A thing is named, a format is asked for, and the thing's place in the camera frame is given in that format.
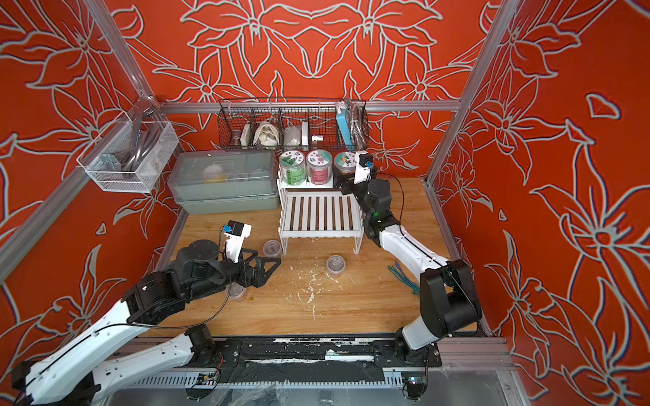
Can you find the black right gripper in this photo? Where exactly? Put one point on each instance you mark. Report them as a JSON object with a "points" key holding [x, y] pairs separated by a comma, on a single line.
{"points": [[350, 186]]}

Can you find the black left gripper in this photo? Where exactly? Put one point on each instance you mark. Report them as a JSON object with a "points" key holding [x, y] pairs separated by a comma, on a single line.
{"points": [[251, 279]]}

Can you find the small clear cup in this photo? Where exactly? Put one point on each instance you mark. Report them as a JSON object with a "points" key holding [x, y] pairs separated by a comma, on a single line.
{"points": [[335, 265], [272, 248], [236, 292]]}

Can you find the seed jar radish lid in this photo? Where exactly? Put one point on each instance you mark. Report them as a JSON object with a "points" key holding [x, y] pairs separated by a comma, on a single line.
{"points": [[345, 162]]}

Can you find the seed jar pink flower lid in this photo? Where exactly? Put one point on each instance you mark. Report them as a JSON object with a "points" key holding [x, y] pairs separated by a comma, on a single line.
{"points": [[319, 167]]}

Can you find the white slatted two-tier shelf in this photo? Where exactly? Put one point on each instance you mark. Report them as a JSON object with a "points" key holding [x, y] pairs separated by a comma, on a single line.
{"points": [[310, 211]]}

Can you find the seed jar green tree lid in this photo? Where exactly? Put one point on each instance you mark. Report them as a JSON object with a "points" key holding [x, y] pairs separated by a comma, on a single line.
{"points": [[293, 167]]}

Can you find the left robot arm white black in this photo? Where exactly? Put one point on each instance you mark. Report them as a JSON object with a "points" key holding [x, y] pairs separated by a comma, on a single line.
{"points": [[84, 370]]}

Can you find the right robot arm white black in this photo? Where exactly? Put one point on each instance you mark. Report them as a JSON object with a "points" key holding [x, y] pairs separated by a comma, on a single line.
{"points": [[448, 296]]}

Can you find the light blue box in basket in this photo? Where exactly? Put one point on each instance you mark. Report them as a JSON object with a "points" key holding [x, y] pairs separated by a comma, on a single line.
{"points": [[344, 125]]}

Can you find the green plastic storage box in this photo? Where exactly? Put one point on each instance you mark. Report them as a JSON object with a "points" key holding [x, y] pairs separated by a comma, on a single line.
{"points": [[215, 182]]}

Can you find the white cloth bundle in basket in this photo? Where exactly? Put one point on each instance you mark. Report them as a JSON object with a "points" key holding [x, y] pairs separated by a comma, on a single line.
{"points": [[266, 135]]}

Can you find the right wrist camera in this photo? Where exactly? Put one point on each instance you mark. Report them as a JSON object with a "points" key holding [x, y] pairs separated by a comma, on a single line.
{"points": [[363, 167]]}

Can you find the green cable tie bundle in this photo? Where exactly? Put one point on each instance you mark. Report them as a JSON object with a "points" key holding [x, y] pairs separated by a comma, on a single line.
{"points": [[400, 275]]}

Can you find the black wire wall basket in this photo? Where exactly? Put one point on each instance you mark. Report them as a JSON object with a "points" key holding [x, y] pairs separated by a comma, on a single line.
{"points": [[304, 124]]}

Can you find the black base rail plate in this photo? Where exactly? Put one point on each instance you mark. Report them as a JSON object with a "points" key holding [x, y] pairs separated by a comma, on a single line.
{"points": [[383, 350]]}

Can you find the clear plastic wall basket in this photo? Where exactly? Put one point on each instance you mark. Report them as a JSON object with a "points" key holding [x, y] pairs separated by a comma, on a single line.
{"points": [[130, 155]]}

